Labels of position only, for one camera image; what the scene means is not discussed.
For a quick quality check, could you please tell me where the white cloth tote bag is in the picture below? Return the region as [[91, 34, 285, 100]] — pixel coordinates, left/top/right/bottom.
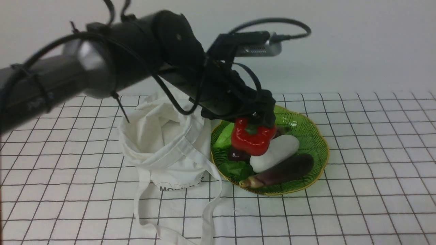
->
[[118, 91, 223, 245]]

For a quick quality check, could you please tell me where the white grid tablecloth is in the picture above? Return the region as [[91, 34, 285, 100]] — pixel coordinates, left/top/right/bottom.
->
[[1, 91, 436, 245]]

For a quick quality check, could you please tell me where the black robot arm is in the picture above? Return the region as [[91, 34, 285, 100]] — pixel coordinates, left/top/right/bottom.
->
[[1, 10, 275, 134]]

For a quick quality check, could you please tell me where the purple eggplant front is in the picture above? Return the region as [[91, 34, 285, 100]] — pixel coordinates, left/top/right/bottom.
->
[[238, 153, 314, 188]]

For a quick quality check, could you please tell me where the black camera cable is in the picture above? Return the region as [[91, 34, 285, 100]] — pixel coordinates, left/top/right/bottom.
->
[[228, 18, 312, 43]]

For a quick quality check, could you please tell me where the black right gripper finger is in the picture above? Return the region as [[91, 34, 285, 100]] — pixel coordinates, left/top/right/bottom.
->
[[260, 102, 276, 128]]

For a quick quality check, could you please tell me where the dark purple eggplant rear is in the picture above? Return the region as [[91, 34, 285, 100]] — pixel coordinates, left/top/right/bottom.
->
[[228, 126, 287, 163]]

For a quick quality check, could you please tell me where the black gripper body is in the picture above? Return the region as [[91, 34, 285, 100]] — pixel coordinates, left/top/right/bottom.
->
[[160, 31, 276, 120]]

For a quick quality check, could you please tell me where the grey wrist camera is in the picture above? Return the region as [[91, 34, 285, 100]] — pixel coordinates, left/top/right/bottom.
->
[[235, 32, 282, 57]]

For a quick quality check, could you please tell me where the green glass plate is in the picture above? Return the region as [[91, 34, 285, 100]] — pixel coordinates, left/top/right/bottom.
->
[[211, 105, 330, 196]]

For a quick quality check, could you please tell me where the green leafy vegetable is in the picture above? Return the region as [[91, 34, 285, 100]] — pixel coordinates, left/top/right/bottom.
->
[[219, 161, 255, 181]]

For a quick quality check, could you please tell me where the light green cucumber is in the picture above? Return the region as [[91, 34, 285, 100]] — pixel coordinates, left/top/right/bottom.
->
[[213, 123, 235, 149]]

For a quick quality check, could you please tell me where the white eggplant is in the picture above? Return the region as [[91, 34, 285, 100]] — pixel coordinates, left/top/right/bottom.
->
[[250, 134, 300, 173]]

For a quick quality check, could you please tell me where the red bell pepper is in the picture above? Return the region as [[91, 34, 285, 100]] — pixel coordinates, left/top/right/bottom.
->
[[231, 118, 277, 156]]

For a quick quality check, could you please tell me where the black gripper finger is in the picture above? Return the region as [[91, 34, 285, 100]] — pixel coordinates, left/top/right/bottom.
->
[[248, 114, 263, 126]]

